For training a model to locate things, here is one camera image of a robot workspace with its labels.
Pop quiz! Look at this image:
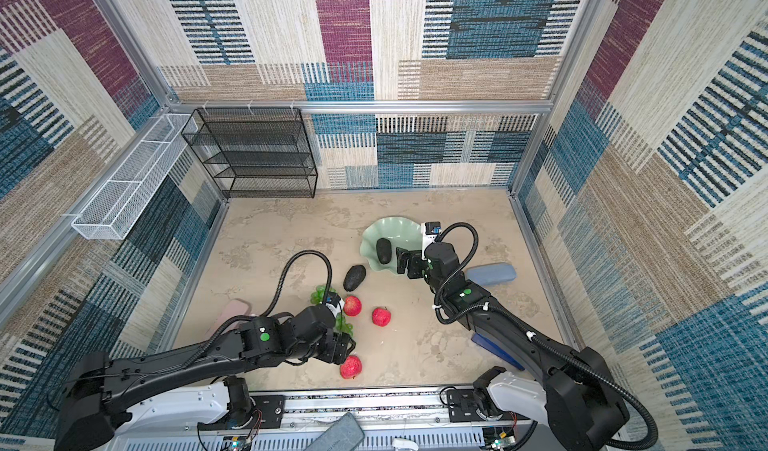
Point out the pale green wavy fruit bowl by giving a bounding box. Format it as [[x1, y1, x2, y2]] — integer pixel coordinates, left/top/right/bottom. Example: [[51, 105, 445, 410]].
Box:
[[359, 215, 428, 276]]

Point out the green grape bunch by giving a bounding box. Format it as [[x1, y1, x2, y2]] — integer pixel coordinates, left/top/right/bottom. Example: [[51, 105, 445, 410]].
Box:
[[310, 285, 354, 336]]

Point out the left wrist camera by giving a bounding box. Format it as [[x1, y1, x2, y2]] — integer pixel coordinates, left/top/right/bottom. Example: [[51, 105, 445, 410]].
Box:
[[323, 293, 344, 310]]

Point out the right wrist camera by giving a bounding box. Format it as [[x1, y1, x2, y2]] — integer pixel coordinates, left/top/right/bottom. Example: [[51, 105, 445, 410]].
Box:
[[421, 221, 442, 248]]

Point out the red apple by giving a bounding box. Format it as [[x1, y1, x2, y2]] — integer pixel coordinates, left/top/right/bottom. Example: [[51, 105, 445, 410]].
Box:
[[371, 307, 392, 327], [339, 355, 363, 379], [343, 295, 362, 317]]

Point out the blue grey oblong pad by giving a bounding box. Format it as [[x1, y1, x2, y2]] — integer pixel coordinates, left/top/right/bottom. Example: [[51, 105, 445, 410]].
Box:
[[465, 262, 517, 288]]

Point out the pink oblong pad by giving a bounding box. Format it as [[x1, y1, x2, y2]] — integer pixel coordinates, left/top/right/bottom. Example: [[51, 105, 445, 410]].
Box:
[[217, 299, 252, 331]]

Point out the black wire shelf rack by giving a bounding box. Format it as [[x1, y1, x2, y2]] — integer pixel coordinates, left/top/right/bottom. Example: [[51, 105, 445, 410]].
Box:
[[181, 107, 318, 199]]

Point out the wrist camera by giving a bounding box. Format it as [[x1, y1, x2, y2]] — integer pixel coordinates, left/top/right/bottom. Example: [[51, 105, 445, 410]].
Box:
[[323, 293, 344, 310], [421, 221, 442, 248]]

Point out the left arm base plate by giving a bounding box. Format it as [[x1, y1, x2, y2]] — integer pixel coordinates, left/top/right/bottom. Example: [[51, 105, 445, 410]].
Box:
[[197, 395, 285, 433]]

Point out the dark avocado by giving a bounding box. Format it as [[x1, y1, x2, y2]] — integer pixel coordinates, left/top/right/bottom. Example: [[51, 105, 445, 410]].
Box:
[[343, 264, 367, 292], [375, 238, 393, 265]]

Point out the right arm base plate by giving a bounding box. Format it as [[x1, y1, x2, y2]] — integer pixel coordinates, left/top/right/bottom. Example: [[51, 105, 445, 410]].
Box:
[[438, 386, 527, 422]]

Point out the blue block under right arm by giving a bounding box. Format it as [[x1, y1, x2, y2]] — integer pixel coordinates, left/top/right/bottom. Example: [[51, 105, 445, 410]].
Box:
[[471, 333, 525, 371]]

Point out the red apple front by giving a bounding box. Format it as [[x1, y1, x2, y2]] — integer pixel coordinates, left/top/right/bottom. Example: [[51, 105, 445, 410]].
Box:
[[339, 355, 363, 379]]

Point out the grey sponge block front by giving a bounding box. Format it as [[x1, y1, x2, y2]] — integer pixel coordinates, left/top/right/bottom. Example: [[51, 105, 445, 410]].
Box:
[[305, 413, 365, 451]]

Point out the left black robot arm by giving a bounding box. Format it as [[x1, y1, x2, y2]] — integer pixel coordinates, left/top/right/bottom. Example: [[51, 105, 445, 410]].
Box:
[[54, 289, 356, 450]]

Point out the white mesh wall basket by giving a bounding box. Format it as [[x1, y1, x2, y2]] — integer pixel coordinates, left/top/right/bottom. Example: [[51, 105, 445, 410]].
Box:
[[72, 113, 189, 240]]

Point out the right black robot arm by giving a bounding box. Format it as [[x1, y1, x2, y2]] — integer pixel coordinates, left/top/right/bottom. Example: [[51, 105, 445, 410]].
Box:
[[376, 222, 659, 450]]

